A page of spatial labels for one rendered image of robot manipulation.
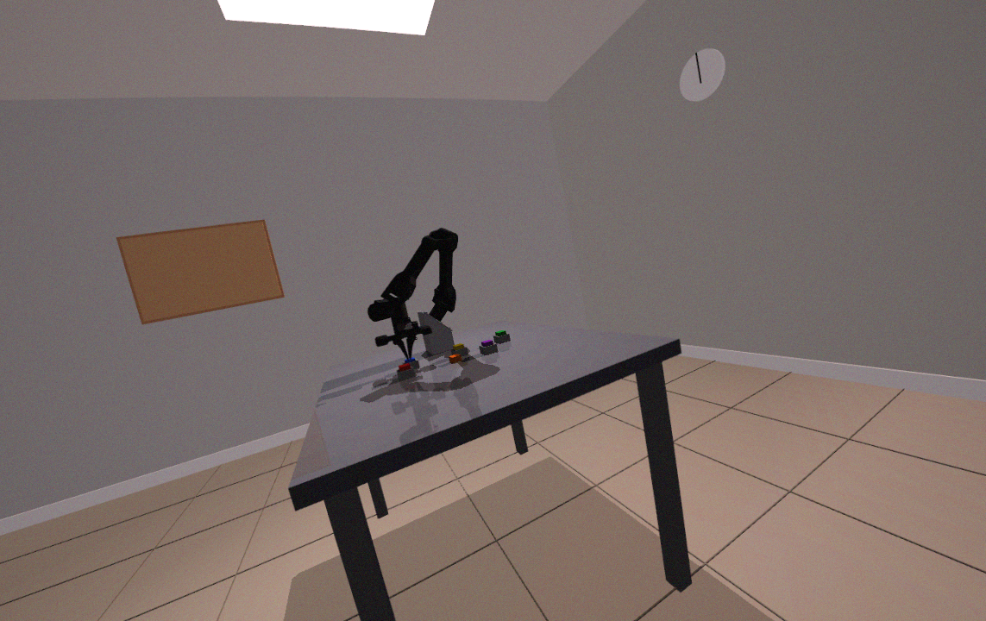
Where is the red button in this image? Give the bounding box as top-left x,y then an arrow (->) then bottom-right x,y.
396,363 -> 416,381

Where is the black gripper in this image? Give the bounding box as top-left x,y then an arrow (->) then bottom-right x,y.
375,314 -> 432,360

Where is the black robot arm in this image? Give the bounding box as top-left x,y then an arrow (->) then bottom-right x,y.
367,228 -> 458,339

